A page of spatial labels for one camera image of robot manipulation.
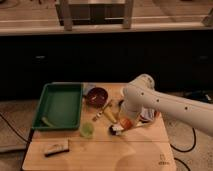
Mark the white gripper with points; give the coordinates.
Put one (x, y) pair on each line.
(129, 112)

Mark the orange apple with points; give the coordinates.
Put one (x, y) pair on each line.
(125, 123)

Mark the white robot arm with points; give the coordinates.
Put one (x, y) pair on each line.
(140, 93)

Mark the green plastic cup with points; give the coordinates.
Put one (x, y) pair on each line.
(86, 130)

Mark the red plate with cloth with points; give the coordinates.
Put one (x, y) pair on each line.
(148, 115)

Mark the yellow banana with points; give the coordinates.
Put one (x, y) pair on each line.
(108, 113)

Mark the dark red bowl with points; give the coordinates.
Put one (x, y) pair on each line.
(97, 97)

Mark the green plastic tray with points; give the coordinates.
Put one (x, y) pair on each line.
(61, 105)

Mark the wooden block with dark base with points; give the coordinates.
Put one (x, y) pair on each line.
(56, 147)

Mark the green vegetable in tray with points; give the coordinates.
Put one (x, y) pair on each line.
(47, 122)

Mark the small utensil with yellow handle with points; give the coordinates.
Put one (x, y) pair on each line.
(98, 115)

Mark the white handled dish brush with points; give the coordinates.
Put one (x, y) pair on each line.
(118, 129)

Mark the wooden shelf frame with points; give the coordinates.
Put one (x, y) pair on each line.
(94, 12)

